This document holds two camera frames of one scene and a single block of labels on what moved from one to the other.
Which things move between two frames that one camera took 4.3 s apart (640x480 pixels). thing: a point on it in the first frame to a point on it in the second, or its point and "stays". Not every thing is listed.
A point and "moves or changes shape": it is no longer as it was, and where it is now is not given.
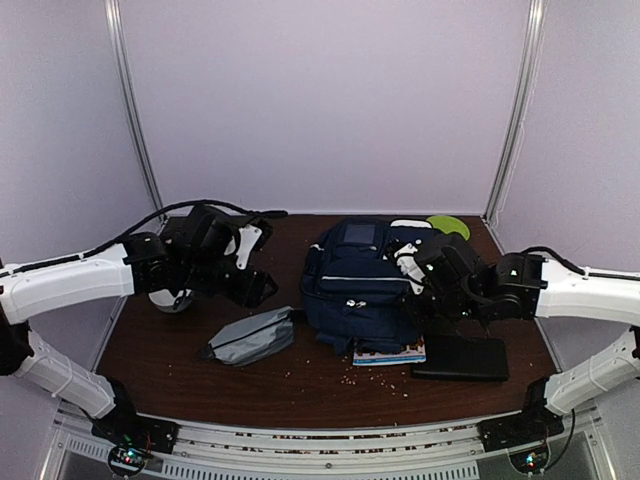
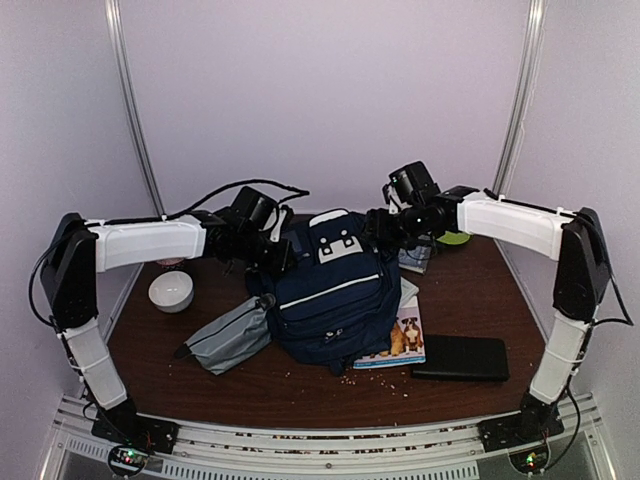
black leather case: (463, 358) stays
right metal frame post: (523, 108) stays
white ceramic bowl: (164, 299) stays
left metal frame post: (114, 16) stays
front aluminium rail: (443, 451) stays
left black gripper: (241, 294) to (281, 263)
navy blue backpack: (351, 294) moves or changes shape
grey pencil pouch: (253, 338) moves or changes shape
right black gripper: (408, 299) to (375, 222)
